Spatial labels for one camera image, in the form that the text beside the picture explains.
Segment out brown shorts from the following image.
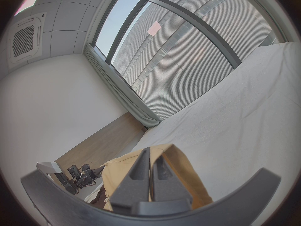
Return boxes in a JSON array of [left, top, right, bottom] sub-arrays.
[[90, 187, 109, 205]]

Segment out grey-green curtain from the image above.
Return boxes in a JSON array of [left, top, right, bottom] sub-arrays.
[[84, 43, 163, 128]]

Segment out tan shorts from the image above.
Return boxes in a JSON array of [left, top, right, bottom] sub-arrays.
[[102, 144, 214, 212]]

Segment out bed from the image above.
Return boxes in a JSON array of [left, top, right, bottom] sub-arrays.
[[54, 41, 298, 212]]

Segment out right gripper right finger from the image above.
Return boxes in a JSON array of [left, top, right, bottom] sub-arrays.
[[150, 154, 193, 206]]

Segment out window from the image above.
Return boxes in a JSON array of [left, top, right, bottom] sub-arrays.
[[94, 0, 290, 122]]

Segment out white ceiling air vent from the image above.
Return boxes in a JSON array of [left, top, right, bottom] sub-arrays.
[[8, 11, 47, 70]]

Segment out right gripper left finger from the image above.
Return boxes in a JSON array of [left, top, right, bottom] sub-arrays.
[[110, 147, 151, 212]]

